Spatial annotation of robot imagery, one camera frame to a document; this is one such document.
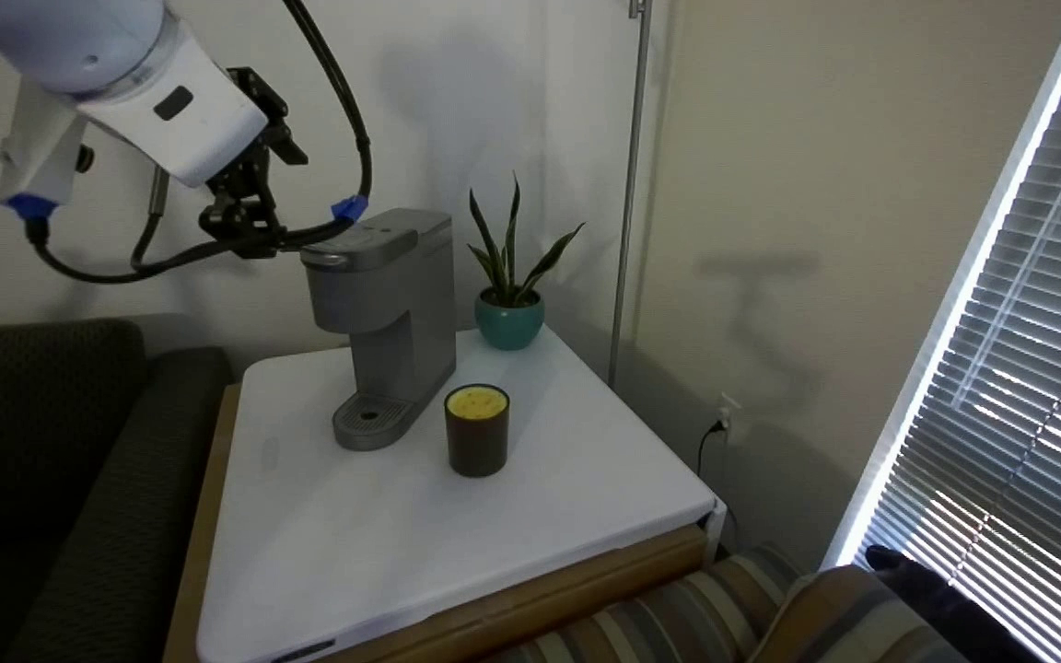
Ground white window blinds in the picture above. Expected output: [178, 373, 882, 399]
[820, 0, 1061, 663]

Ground white wall outlet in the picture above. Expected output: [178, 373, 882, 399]
[711, 389, 749, 442]

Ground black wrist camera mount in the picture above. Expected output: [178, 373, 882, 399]
[229, 67, 314, 168]

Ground dark candle jar yellow wax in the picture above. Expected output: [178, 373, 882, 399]
[442, 378, 517, 477]

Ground striped cushion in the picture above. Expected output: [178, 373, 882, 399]
[749, 562, 970, 663]

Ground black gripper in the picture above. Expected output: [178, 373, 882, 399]
[197, 125, 290, 262]

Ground dark object on sofa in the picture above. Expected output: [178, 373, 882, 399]
[862, 543, 1040, 663]

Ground green snake plant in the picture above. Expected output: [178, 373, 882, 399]
[464, 176, 588, 308]

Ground white rectangular board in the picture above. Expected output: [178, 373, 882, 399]
[197, 325, 731, 663]

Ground black power cord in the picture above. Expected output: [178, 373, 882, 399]
[688, 417, 731, 486]

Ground teal plant pot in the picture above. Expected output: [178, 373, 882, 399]
[470, 287, 550, 353]

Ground black cable blue connectors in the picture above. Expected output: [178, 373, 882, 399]
[20, 0, 377, 287]

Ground dark grey couch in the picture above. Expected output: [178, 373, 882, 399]
[0, 318, 238, 663]

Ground striped sofa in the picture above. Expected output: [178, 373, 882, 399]
[480, 543, 802, 663]

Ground thin metal pole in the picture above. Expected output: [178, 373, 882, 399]
[608, 0, 660, 389]

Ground grey pod coffee maker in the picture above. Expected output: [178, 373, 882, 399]
[299, 205, 461, 453]

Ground wooden side table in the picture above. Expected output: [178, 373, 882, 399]
[157, 378, 711, 663]

